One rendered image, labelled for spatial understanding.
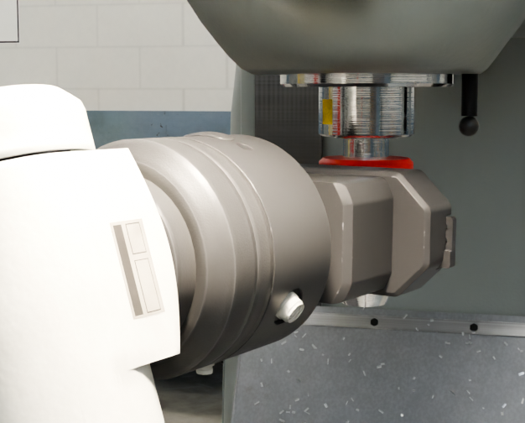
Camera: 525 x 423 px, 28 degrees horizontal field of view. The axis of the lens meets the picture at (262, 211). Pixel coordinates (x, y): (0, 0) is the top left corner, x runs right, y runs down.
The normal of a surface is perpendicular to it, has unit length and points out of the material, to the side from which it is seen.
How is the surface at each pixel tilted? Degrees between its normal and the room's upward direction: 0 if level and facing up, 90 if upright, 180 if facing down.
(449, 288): 90
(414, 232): 90
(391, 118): 90
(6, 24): 90
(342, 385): 65
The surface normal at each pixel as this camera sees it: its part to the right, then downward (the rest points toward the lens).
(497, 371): -0.21, -0.34
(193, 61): -0.24, 0.11
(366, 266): 0.83, 0.07
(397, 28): 0.05, 0.61
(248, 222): 0.78, -0.31
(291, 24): -0.30, 0.51
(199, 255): -0.55, 0.09
